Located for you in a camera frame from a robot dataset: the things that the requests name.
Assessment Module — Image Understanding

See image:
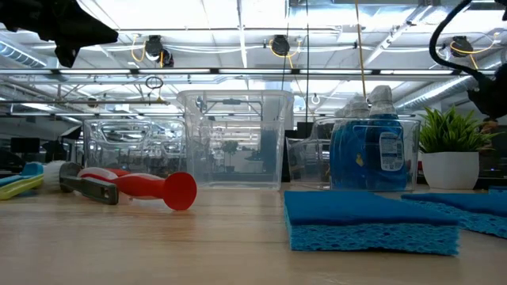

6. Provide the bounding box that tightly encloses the silver ceiling duct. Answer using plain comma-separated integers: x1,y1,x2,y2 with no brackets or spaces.
390,59,507,116

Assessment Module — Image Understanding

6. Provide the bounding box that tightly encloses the grey handle dish brush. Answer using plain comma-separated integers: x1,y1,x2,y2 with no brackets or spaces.
42,159,120,206

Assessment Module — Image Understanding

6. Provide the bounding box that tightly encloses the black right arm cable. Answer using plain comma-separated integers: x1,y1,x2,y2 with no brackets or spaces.
429,0,490,80

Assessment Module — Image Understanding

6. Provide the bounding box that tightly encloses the black ceiling cable reel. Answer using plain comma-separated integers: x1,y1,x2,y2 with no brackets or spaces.
449,35,475,59
143,34,175,68
269,34,292,57

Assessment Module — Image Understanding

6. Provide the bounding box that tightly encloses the blue scrub brush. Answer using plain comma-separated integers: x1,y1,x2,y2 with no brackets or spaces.
0,161,45,187

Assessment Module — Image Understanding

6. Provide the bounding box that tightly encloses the small clear handled bin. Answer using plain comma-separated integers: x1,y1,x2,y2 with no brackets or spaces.
285,116,421,192
82,117,187,179

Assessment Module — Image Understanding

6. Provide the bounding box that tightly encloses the yellow-green scrub brush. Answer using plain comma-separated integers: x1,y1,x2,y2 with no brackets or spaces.
0,173,45,201

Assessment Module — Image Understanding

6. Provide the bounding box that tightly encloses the green plant in white pot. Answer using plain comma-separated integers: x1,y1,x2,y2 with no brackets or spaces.
417,104,502,190

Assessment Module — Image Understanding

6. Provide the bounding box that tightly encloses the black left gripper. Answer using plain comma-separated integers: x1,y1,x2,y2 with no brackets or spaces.
0,0,119,68

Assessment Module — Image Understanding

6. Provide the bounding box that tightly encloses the thin black hanging cable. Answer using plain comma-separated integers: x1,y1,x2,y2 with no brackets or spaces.
304,0,311,124

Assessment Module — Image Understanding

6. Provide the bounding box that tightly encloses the red white dish brush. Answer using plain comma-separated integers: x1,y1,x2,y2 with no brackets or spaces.
77,166,198,211

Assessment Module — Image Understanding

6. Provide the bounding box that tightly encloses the black monitor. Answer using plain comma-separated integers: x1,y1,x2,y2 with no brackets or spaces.
10,136,41,155

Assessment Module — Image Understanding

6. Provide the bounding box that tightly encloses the yellow hanging cable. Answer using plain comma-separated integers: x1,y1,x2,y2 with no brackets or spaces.
354,0,369,100

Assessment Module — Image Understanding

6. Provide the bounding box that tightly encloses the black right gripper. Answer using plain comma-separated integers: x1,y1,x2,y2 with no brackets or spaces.
467,63,507,120

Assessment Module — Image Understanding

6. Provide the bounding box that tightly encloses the large clear plastic bin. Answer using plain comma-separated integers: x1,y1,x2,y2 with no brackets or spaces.
176,89,295,191

